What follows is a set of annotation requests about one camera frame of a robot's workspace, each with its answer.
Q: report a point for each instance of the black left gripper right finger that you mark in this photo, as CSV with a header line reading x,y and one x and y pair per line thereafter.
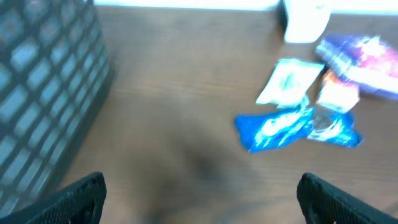
x,y
322,202

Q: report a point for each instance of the blue Oreo cookie pack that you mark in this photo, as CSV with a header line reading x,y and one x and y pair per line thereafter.
x,y
262,132

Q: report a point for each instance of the grey plastic mesh basket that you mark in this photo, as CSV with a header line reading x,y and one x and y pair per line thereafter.
x,y
54,69

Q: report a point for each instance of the purple red snack bag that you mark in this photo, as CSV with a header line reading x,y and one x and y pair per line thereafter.
x,y
366,61

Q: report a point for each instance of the small orange snack box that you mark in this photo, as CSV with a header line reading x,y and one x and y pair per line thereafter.
x,y
336,94

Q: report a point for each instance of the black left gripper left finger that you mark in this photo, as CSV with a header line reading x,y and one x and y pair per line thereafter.
x,y
79,202

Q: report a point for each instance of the teal snack packet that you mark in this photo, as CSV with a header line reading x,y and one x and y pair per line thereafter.
x,y
289,82

